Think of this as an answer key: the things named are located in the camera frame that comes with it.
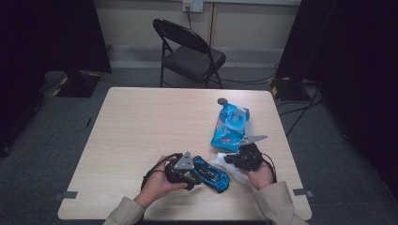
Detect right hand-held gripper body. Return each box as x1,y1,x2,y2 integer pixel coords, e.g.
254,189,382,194
237,134,268,172

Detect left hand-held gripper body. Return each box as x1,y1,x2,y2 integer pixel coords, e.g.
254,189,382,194
164,151,196,185

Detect white wet wipe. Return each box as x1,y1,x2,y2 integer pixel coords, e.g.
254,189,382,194
209,152,252,185
233,106,247,122

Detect blue and black toy car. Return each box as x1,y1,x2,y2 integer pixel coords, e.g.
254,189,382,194
189,155,231,194

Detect blue wet wipes pack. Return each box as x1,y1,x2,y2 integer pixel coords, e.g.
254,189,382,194
210,102,253,153

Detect person's right hand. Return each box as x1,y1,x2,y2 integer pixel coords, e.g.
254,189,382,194
238,162,276,191

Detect person's left hand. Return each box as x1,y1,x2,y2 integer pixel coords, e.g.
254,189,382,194
133,155,188,210

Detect grey tape strip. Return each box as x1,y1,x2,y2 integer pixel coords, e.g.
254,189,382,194
293,187,314,199
53,190,79,202

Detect black stand base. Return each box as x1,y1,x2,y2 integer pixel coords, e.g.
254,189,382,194
55,70,101,98
269,76,311,101

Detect black folding chair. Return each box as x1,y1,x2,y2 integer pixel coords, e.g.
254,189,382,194
152,18,227,89

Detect black curtain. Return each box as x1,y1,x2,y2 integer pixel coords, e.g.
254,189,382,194
0,0,112,158
276,0,398,201

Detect right hand-held gripper cable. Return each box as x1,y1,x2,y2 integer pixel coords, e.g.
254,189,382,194
261,152,279,184

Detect hand-held gripper cable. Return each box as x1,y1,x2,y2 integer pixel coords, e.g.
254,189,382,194
140,153,182,191
261,152,279,184

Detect left hand-held gripper cable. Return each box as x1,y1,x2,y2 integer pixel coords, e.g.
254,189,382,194
140,153,182,191

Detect black floor cable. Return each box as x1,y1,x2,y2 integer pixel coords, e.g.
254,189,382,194
278,82,324,139
219,64,279,86

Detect white wall socket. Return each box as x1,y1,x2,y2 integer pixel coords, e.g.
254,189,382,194
182,0,205,13

